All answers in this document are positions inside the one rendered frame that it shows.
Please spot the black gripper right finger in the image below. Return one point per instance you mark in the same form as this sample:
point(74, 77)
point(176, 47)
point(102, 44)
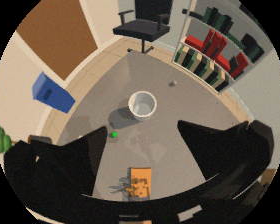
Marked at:
point(209, 146)

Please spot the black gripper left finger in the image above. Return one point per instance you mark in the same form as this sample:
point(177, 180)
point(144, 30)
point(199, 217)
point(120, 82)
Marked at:
point(79, 160)

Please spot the white cup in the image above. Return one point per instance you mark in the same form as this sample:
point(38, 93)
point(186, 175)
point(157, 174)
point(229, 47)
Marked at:
point(142, 105)

